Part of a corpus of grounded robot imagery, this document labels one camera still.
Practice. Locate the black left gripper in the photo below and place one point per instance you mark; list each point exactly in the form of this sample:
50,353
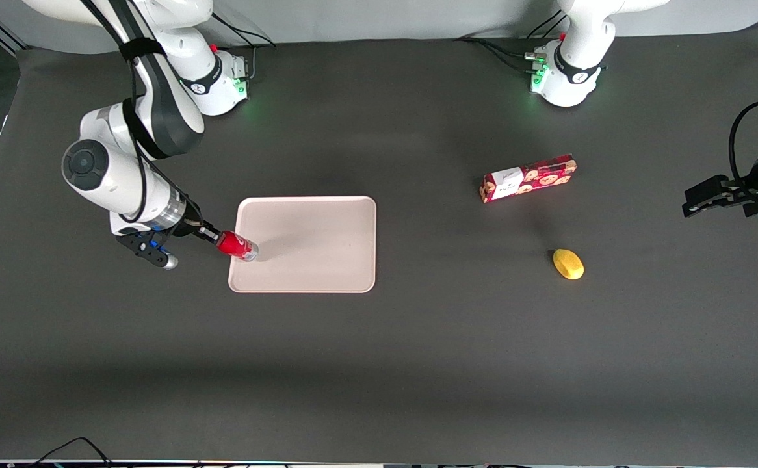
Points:
757,187

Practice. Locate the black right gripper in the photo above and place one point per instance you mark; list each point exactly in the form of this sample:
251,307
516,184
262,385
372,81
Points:
191,224

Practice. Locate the red coke bottle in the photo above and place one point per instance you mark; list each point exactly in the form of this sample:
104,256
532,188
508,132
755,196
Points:
236,246

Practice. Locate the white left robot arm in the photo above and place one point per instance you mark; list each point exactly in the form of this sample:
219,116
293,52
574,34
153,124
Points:
580,39

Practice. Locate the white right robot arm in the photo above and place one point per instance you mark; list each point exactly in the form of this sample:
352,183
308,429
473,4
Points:
112,175

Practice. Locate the pale pink plastic tray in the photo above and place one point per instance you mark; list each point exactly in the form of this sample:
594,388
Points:
314,247

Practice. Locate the yellow lemon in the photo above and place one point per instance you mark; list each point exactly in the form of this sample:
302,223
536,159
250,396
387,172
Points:
568,264

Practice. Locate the red cookie box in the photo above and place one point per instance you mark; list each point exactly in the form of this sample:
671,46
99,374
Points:
535,179

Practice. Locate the dark grey table mat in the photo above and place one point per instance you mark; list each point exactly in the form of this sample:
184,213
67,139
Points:
418,364

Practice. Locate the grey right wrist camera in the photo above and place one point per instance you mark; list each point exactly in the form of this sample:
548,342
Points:
158,255

